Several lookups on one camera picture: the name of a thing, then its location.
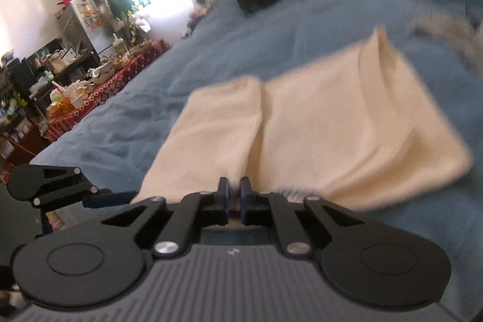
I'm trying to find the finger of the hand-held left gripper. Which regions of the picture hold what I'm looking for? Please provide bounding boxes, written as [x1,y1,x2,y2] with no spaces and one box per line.
[32,165,137,211]

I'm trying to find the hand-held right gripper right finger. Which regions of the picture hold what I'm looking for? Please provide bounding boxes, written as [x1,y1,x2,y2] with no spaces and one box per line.
[240,177,368,258]

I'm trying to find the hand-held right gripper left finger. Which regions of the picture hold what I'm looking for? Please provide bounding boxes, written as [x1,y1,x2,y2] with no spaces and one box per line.
[101,177,230,258]

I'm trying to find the cream knit vest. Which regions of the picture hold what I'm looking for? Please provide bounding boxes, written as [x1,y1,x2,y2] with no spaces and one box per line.
[139,27,474,211]

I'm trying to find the black cluttered shelf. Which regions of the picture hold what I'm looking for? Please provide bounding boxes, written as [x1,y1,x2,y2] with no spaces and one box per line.
[0,39,101,157]

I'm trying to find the red patterned tablecloth table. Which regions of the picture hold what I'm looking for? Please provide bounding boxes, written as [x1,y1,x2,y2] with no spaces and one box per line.
[47,39,171,142]

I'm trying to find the grey fridge with stickers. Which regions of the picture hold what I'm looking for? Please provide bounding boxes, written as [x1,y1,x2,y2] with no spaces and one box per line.
[56,0,114,55]

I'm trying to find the blue fleece blanket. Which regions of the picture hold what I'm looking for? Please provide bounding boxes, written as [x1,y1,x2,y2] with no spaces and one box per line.
[30,0,483,319]

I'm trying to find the white flower bouquet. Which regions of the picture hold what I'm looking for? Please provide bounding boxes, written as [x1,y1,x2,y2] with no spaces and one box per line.
[113,11,152,43]

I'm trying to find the grey t-shirt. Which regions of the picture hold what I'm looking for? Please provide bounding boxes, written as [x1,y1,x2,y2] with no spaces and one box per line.
[409,13,483,70]

